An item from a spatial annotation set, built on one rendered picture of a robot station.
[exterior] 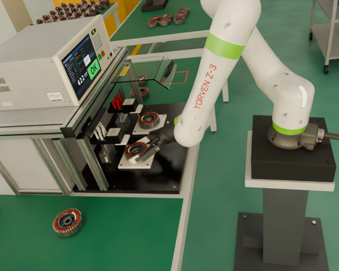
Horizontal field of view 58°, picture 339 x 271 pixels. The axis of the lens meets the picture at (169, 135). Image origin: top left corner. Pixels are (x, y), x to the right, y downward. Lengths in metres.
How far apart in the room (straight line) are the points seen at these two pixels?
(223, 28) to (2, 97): 0.90
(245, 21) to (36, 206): 1.10
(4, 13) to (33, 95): 3.95
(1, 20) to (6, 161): 4.00
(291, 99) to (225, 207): 1.16
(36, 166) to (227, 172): 1.43
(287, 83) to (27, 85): 0.95
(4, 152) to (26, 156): 0.09
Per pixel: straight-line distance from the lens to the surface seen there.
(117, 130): 1.35
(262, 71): 1.22
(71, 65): 1.20
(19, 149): 1.33
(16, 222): 1.44
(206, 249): 1.95
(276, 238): 1.68
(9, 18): 5.18
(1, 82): 1.34
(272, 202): 1.46
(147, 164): 1.34
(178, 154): 1.36
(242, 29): 0.90
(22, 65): 1.23
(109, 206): 1.28
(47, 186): 1.44
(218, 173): 2.33
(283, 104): 1.14
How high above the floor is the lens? 1.67
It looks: 37 degrees down
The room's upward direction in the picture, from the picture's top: 13 degrees counter-clockwise
